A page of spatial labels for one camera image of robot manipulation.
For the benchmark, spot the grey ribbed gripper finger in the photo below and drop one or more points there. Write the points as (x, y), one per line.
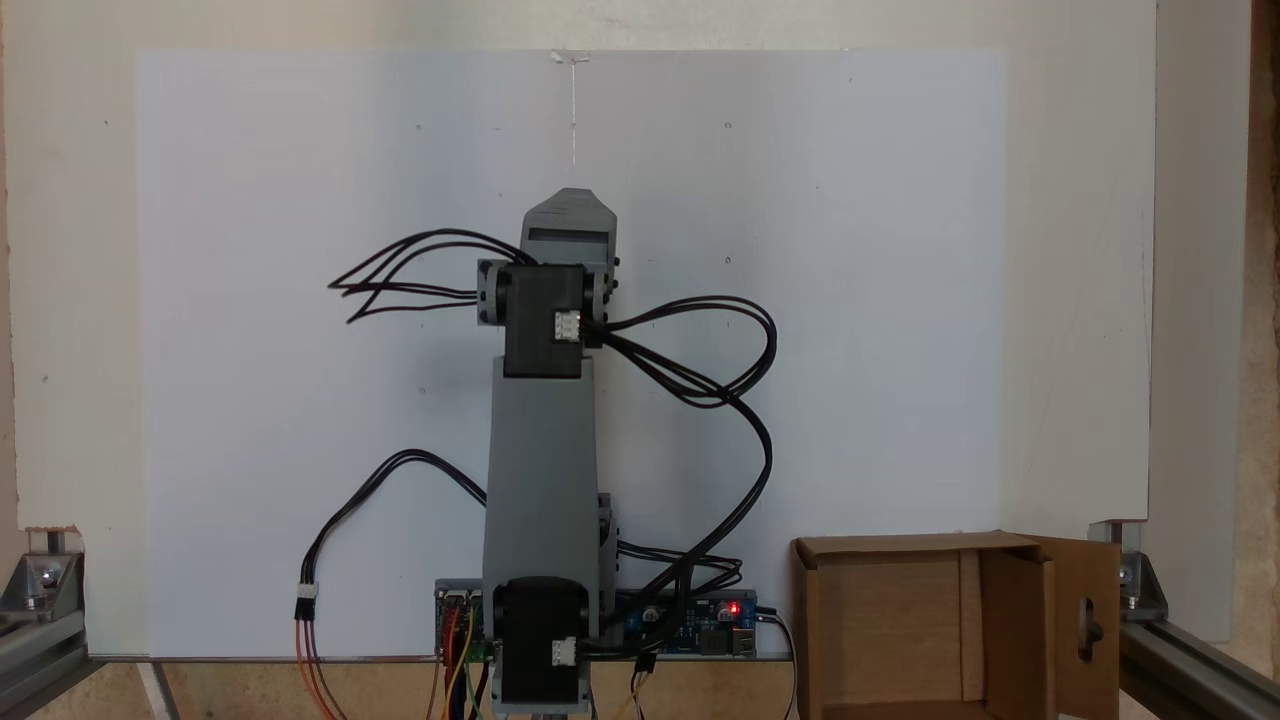
(570, 210)

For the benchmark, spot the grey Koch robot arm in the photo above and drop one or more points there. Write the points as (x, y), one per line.
(540, 470)

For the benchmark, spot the clear tape strip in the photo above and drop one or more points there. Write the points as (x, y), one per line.
(570, 57)

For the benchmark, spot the white paper sheet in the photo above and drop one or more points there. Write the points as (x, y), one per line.
(250, 300)

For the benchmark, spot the small motor driver board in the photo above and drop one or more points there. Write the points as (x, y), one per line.
(470, 598)

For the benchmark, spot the blue circuit board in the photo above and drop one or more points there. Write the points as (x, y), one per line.
(700, 625)

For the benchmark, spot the open cardboard box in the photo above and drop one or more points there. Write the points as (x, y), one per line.
(890, 630)

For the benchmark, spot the grey corner bracket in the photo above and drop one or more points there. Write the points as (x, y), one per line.
(40, 580)
(1135, 580)

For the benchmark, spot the aluminium frame post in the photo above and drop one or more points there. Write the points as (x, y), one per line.
(35, 650)
(1190, 675)

